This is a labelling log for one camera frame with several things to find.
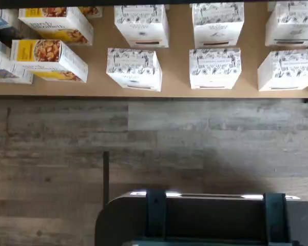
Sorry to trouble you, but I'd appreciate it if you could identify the white floral print box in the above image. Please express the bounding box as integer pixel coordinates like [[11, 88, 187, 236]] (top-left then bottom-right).
[[189, 48, 242, 90], [191, 3, 245, 49], [114, 4, 169, 49], [257, 48, 308, 92], [264, 2, 308, 48], [106, 48, 162, 92]]

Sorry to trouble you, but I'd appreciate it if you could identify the white blue granola box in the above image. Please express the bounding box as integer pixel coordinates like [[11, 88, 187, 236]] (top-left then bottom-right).
[[0, 9, 19, 35], [0, 38, 34, 85]]

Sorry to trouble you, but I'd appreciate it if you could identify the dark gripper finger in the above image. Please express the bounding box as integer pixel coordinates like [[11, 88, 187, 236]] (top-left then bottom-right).
[[262, 193, 292, 242], [145, 189, 168, 239]]

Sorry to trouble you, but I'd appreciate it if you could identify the thin black rod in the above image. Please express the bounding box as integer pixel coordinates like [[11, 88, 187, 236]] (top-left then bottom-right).
[[103, 151, 110, 206]]

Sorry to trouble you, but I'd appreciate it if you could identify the white pantry boxes group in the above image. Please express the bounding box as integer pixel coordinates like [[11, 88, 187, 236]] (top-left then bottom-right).
[[0, 5, 308, 98]]

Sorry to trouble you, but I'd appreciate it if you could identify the white yellow granola box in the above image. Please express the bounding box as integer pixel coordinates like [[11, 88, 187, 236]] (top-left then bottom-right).
[[9, 39, 89, 84], [78, 6, 104, 19], [17, 7, 94, 47]]

